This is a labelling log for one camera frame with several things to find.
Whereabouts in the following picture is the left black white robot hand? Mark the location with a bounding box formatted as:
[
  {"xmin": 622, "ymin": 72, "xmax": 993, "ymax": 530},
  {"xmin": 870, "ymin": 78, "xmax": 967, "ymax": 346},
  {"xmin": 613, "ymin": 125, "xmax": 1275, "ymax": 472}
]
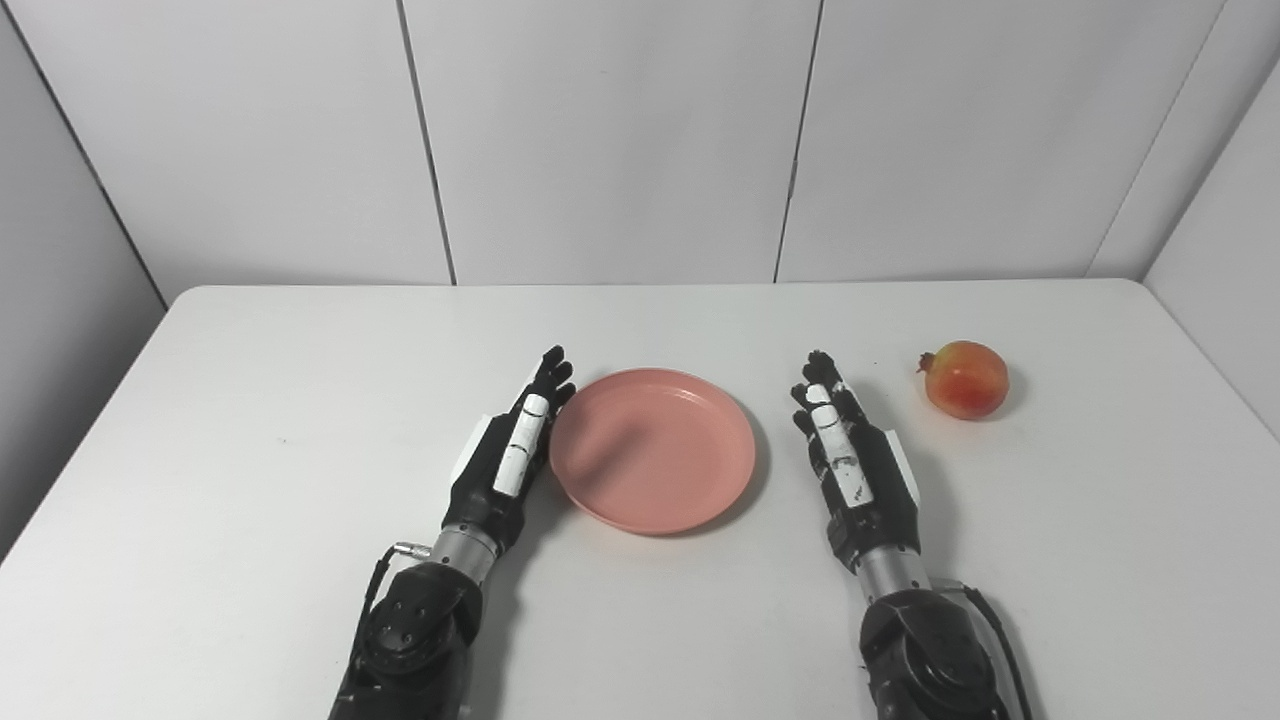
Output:
[{"xmin": 441, "ymin": 345, "xmax": 578, "ymax": 554}]

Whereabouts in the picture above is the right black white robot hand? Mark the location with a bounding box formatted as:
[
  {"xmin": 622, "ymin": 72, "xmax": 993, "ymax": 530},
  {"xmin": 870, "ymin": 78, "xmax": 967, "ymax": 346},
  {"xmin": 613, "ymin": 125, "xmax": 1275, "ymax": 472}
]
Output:
[{"xmin": 789, "ymin": 349, "xmax": 922, "ymax": 574}]

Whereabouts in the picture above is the red yellow pomegranate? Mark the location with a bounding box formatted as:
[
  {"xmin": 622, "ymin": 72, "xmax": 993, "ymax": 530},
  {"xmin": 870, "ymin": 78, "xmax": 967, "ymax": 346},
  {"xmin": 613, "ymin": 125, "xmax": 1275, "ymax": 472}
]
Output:
[{"xmin": 917, "ymin": 340, "xmax": 1011, "ymax": 421}]

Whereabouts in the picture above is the pink round plate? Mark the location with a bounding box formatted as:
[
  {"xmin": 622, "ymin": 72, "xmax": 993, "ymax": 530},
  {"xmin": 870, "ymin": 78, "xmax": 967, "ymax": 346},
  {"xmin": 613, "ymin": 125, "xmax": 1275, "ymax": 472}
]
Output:
[{"xmin": 548, "ymin": 368, "xmax": 758, "ymax": 536}]

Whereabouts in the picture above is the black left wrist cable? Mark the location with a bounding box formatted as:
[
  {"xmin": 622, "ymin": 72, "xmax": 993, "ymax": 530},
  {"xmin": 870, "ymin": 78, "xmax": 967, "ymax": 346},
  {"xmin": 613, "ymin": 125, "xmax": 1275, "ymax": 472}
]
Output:
[{"xmin": 360, "ymin": 541, "xmax": 433, "ymax": 641}]

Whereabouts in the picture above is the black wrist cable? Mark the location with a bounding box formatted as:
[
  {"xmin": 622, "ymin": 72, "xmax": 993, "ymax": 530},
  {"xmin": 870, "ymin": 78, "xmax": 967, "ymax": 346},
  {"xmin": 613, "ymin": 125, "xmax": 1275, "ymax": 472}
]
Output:
[
  {"xmin": 360, "ymin": 541, "xmax": 433, "ymax": 641},
  {"xmin": 935, "ymin": 580, "xmax": 1036, "ymax": 720}
]

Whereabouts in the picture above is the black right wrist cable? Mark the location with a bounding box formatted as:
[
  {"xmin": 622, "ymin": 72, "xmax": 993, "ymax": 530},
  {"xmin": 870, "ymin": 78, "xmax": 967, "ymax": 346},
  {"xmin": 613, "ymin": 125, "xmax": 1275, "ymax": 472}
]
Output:
[{"xmin": 935, "ymin": 580, "xmax": 1036, "ymax": 720}]

